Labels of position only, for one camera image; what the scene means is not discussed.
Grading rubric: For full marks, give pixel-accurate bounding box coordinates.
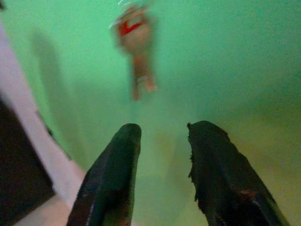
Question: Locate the white door frame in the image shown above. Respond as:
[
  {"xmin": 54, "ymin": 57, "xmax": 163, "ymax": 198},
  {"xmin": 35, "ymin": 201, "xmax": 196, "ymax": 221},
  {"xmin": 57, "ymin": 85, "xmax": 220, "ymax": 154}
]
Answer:
[{"xmin": 0, "ymin": 20, "xmax": 86, "ymax": 226}]

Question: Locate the dark door panel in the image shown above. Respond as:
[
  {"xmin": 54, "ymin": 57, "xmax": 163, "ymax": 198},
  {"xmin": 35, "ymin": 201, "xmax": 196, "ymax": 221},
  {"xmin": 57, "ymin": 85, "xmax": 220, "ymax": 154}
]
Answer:
[{"xmin": 0, "ymin": 97, "xmax": 56, "ymax": 226}]

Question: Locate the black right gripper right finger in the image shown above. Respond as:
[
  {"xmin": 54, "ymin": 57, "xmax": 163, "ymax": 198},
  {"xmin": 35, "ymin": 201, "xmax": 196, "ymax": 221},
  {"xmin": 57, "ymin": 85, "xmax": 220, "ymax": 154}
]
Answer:
[{"xmin": 187, "ymin": 120, "xmax": 291, "ymax": 226}]

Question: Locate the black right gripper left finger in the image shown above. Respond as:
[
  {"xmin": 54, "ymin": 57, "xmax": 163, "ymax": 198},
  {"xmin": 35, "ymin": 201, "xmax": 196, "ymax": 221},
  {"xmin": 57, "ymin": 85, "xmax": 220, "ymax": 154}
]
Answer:
[{"xmin": 66, "ymin": 123, "xmax": 142, "ymax": 226}]

